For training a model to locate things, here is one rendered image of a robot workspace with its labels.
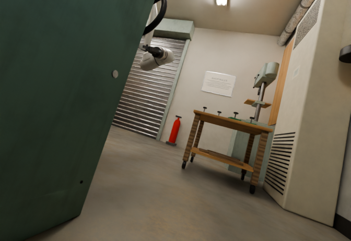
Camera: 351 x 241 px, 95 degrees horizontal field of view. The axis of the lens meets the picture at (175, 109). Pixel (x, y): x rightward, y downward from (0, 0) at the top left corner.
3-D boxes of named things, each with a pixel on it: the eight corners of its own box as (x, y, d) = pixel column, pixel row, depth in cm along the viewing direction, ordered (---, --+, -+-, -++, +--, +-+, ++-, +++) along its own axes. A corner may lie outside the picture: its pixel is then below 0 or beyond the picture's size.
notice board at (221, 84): (231, 97, 322) (236, 76, 328) (231, 97, 320) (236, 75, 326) (200, 90, 340) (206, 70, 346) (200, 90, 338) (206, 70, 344)
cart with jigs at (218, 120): (245, 180, 174) (258, 123, 182) (258, 197, 120) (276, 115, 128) (187, 160, 193) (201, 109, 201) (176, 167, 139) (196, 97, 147)
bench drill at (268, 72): (255, 175, 247) (276, 79, 266) (270, 185, 187) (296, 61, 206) (223, 164, 258) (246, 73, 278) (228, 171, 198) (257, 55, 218)
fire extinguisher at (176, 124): (176, 146, 329) (184, 118, 337) (173, 146, 311) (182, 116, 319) (167, 143, 334) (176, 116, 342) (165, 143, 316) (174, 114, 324)
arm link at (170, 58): (170, 58, 117) (155, 65, 123) (178, 61, 132) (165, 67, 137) (166, 44, 117) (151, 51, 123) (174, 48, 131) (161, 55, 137)
